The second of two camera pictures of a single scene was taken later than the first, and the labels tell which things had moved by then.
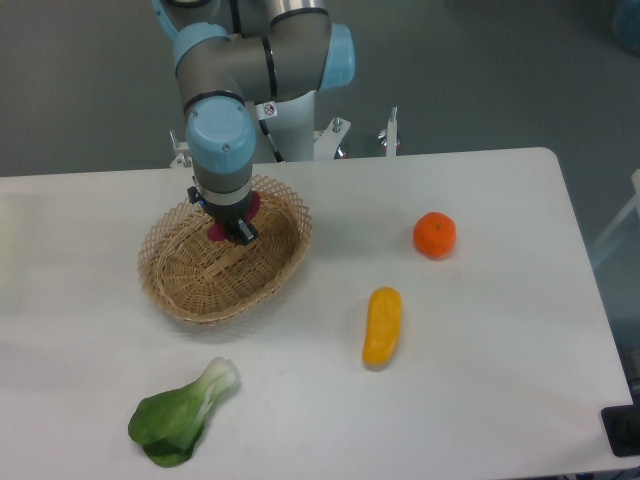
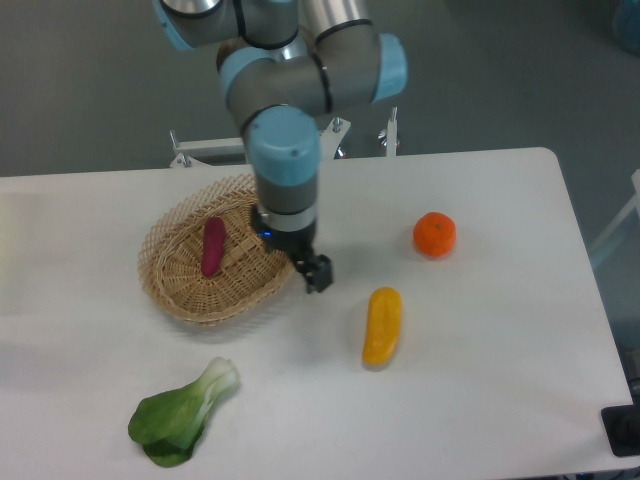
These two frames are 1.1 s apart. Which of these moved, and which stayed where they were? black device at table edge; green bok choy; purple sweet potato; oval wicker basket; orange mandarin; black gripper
Moved: purple sweet potato; black gripper
Stayed: orange mandarin; oval wicker basket; green bok choy; black device at table edge
